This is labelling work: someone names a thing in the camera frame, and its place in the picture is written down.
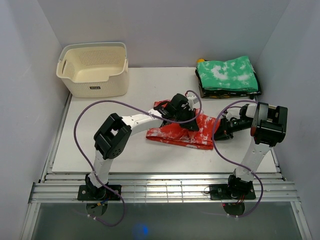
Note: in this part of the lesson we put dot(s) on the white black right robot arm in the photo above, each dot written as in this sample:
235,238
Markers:
268,127

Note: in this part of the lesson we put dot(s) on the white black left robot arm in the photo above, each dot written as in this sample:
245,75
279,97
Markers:
111,138

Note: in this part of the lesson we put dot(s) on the red white tie-dye trousers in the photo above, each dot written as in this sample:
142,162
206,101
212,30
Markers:
173,134

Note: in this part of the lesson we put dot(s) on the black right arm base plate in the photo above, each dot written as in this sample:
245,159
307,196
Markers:
225,192

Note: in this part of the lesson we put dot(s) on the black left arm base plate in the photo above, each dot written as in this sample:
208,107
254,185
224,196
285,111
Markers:
85,193

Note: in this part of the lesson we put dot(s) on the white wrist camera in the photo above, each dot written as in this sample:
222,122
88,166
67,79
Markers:
193,100
232,113

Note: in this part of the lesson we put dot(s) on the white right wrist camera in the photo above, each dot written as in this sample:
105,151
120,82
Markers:
232,113

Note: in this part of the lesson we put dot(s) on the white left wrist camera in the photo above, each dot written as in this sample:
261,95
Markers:
193,100

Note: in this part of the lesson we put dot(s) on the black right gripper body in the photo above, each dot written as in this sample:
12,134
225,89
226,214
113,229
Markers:
239,124

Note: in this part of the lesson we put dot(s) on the cream perforated plastic basket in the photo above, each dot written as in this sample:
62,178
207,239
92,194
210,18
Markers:
94,70

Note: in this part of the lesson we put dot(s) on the green white tie-dye trousers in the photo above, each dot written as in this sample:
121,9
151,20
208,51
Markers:
231,75

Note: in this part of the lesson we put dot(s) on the aluminium table frame rails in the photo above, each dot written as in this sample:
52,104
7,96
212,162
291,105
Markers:
165,189

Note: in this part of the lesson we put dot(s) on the yellow object behind stack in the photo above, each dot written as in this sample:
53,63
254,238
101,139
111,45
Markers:
200,60

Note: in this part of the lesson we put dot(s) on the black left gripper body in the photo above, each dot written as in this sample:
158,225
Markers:
183,116

